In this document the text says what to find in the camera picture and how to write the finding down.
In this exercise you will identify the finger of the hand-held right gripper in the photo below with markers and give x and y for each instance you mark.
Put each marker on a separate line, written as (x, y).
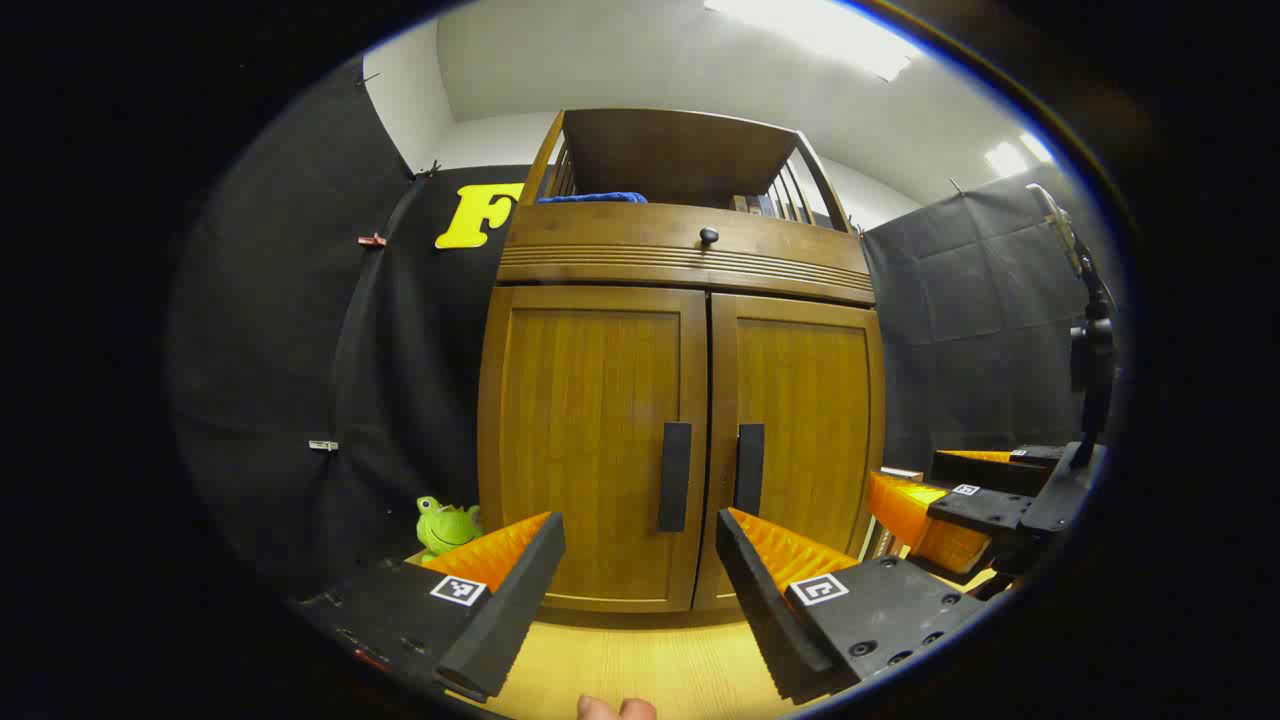
(985, 472)
(985, 510)

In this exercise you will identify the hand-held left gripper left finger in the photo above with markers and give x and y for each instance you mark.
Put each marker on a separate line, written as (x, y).
(510, 610)

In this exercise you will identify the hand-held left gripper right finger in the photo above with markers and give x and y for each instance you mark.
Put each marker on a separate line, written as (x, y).
(765, 610)

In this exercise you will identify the wooden cabinet door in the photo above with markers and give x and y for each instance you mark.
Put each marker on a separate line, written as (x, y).
(810, 420)
(580, 430)

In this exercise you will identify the wooden double-door shoe cabinet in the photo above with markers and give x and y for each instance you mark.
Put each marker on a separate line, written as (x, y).
(680, 150)

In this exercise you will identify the wooden cabinet drawer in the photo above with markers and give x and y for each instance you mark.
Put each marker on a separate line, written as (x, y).
(620, 240)

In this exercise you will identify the green frog toy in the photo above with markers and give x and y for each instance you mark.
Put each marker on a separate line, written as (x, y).
(445, 528)

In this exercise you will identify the small ceiling light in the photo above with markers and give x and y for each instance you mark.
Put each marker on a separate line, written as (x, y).
(1005, 160)
(1036, 147)

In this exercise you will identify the row of books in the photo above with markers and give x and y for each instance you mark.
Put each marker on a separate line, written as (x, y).
(755, 204)

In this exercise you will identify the blue cloth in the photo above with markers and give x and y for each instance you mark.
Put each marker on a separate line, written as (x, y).
(590, 198)

